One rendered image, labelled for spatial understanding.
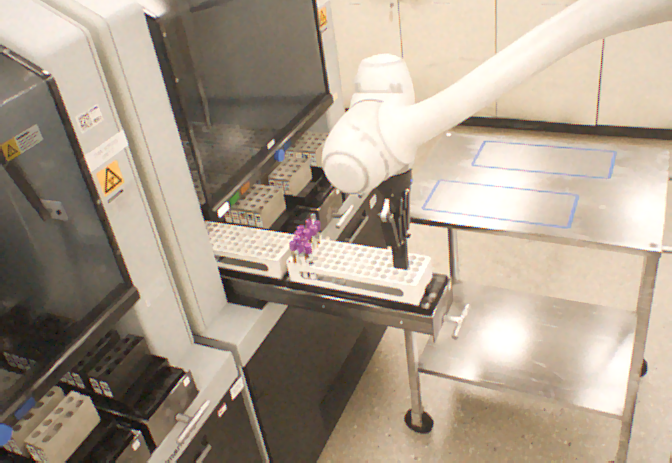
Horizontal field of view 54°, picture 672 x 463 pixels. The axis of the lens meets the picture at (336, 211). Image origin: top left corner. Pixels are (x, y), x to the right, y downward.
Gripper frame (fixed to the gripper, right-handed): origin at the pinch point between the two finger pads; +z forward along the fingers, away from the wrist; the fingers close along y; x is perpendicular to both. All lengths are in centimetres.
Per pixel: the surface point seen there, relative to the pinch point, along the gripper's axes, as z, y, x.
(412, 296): 6.3, 5.1, 3.9
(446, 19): 28, -229, -59
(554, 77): 57, -228, -4
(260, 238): 3.6, -1.8, -34.9
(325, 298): 9.9, 6.7, -15.2
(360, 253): 3.7, -2.5, -10.2
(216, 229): 3.6, -2.5, -47.6
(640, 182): 8, -51, 42
